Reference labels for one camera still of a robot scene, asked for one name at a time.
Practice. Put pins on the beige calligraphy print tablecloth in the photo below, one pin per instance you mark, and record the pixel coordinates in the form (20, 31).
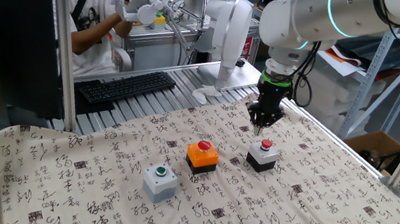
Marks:
(79, 211)

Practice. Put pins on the aluminium frame crossbar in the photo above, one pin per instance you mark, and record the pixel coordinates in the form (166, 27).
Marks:
(137, 72)

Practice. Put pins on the white black box red button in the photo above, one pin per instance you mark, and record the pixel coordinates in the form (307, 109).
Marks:
(263, 156)

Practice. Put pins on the person in white t-shirt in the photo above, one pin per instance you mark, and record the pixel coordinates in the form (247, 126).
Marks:
(96, 64)

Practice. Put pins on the orange box red mushroom button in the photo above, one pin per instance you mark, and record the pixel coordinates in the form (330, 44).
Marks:
(200, 158)

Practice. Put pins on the black computer keyboard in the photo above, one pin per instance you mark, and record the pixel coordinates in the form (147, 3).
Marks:
(127, 87)

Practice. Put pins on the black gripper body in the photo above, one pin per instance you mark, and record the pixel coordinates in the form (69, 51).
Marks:
(274, 96)

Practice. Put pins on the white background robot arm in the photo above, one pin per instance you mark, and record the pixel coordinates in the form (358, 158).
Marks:
(231, 26)

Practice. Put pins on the black computer monitor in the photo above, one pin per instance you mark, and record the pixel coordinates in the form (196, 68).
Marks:
(22, 55)

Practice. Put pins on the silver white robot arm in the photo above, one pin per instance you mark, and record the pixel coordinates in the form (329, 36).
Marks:
(352, 7)

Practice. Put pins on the white handheld teleoperation device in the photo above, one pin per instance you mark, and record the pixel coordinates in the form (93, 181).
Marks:
(146, 14)

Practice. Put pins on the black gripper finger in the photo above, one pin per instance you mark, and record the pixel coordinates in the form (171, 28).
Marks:
(275, 115)
(258, 117)

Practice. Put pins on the bare person forearm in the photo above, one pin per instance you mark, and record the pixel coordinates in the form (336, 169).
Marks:
(95, 38)

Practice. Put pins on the grey box green button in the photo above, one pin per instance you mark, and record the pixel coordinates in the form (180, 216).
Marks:
(159, 184)

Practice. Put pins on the crumpled white tissue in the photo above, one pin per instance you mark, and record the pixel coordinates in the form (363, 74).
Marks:
(205, 94)

